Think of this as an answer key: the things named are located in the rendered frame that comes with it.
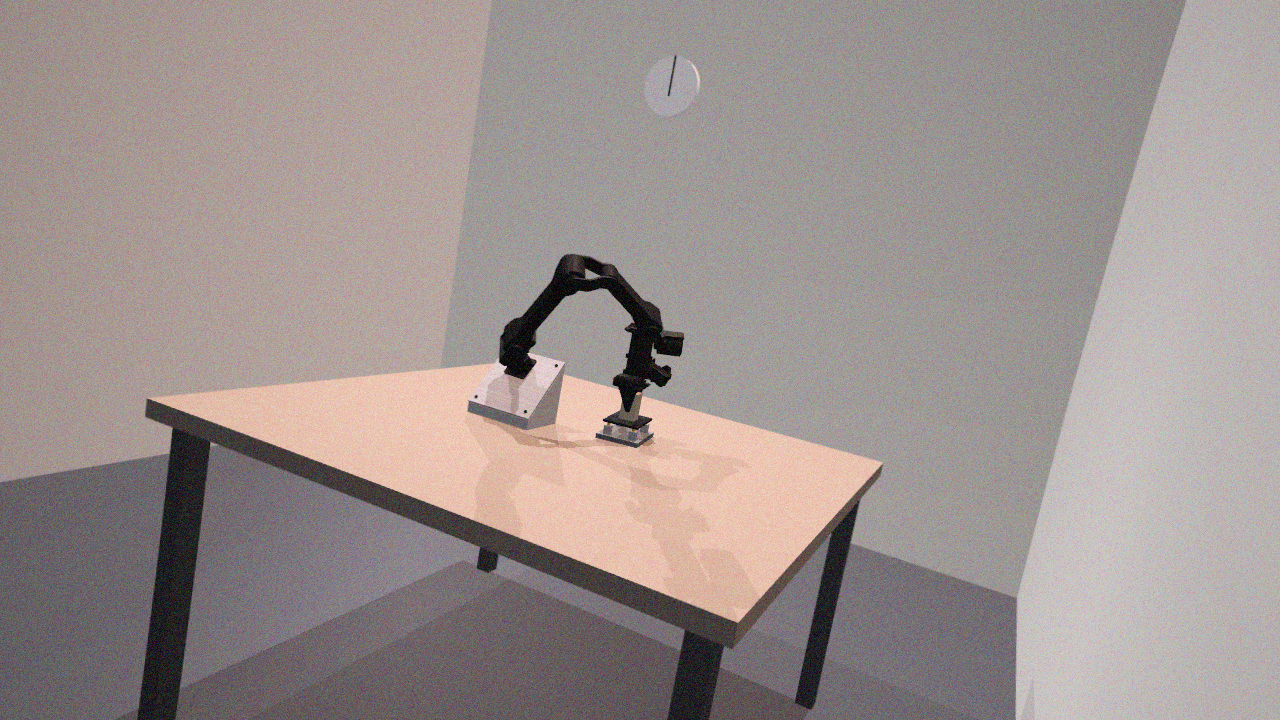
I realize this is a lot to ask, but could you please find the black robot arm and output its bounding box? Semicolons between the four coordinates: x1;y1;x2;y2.
499;254;684;387

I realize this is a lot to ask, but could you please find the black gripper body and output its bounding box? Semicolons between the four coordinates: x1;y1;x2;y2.
613;348;653;389

